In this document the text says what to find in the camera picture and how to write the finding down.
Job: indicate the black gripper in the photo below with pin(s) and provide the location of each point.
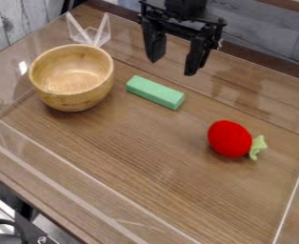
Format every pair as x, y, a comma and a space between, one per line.
187, 19

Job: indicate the red knitted fruit green leaf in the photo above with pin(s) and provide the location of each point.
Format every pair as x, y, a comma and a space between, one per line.
231, 140

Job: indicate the green rectangular block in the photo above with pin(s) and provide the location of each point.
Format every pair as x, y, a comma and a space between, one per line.
155, 92

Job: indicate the wooden bowl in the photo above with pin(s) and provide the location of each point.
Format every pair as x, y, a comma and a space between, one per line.
72, 77

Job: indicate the clear acrylic tray walls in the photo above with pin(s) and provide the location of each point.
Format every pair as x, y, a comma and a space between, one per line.
124, 174

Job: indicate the black metal table bracket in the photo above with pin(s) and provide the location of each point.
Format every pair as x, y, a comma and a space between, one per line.
33, 234

